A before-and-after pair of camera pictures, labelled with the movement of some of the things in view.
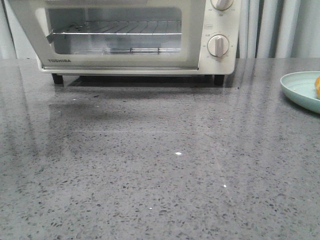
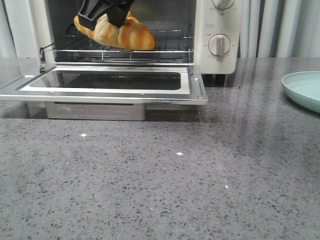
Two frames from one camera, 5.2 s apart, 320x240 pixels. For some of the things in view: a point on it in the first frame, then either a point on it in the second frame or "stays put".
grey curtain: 269,29 stays put
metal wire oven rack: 123,28 -> 170,45
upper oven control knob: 221,5 stays put
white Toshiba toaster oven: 133,37 stays put
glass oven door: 112,34 -> 142,84
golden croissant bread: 317,87 -> 131,34
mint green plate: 300,86 stays put
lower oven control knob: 218,45 stays put
